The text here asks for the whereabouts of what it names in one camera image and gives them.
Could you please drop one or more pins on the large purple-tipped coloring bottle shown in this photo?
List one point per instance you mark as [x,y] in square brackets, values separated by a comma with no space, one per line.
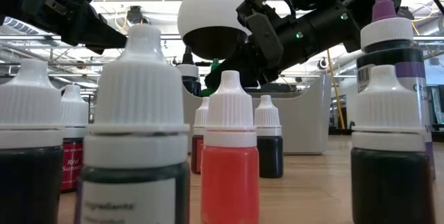
[385,33]

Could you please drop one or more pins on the small dark red dropper bottle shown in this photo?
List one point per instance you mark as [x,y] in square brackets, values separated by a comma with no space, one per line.
[201,120]

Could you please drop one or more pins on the large black-tipped coloring bottle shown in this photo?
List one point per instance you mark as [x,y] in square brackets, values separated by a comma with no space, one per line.
[189,71]

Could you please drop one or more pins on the small bottle with ingredients label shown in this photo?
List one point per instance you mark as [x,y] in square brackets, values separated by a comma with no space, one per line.
[138,95]

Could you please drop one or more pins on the small orange-red dropper bottle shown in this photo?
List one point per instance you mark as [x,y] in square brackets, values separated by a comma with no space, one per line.
[229,182]

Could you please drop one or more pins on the black ceiling device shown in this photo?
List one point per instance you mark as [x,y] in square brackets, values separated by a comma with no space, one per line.
[135,15]

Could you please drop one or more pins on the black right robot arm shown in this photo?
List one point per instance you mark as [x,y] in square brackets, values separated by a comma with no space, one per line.
[329,23]

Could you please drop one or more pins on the small Red Sunset dropper bottle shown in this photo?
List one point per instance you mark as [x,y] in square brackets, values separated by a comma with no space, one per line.
[73,113]

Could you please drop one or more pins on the black aluminium table frame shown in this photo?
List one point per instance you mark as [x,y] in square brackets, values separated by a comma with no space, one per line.
[341,132]

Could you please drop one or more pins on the grey plastic bin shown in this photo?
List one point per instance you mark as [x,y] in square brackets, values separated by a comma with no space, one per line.
[305,120]

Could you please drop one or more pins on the black perforated equipment case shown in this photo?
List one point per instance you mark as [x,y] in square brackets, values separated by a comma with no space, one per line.
[277,87]

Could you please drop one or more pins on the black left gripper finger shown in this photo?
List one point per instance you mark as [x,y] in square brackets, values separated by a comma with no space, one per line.
[100,36]

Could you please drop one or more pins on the large green-tipped coloring bottle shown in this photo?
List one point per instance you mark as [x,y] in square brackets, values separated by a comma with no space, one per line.
[215,65]

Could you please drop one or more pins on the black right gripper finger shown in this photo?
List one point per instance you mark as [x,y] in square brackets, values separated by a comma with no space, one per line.
[249,64]

